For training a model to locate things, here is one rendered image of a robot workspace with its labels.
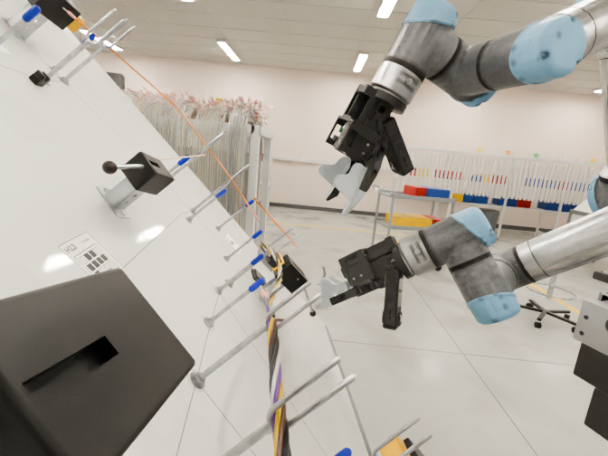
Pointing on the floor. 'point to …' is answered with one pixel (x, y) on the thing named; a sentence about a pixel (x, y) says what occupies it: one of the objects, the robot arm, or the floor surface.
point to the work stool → (548, 309)
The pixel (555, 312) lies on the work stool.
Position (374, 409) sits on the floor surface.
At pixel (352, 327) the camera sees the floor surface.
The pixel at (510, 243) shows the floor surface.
